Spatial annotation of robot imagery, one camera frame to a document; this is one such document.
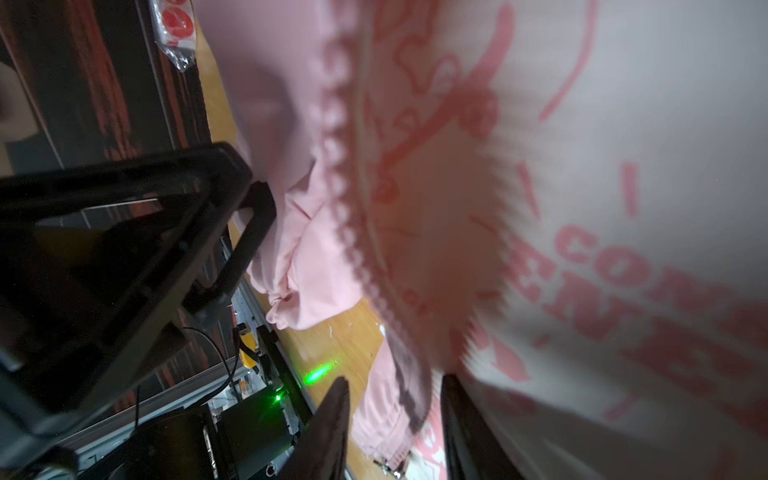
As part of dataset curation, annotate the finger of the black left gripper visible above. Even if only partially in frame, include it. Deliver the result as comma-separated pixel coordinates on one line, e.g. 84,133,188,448
1,143,276,438

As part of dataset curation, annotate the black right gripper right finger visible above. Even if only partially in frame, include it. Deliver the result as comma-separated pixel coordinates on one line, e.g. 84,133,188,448
440,375,524,480

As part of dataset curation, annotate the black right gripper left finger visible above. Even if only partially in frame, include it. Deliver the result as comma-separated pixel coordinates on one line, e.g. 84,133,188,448
278,376,350,480

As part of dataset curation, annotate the pink zip jacket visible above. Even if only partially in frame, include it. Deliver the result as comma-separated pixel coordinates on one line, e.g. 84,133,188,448
195,1,767,479

